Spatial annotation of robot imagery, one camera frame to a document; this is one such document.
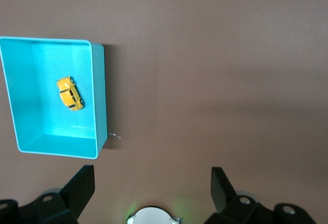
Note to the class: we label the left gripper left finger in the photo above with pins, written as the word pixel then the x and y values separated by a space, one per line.
pixel 51 208

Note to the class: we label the yellow beetle toy car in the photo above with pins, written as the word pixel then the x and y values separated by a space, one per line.
pixel 70 93

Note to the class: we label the brown table cover mat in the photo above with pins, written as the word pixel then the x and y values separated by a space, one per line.
pixel 205 55

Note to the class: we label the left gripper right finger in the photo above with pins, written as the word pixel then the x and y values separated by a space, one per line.
pixel 246 211

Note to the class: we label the teal plastic storage box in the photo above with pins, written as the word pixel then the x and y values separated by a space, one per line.
pixel 30 93

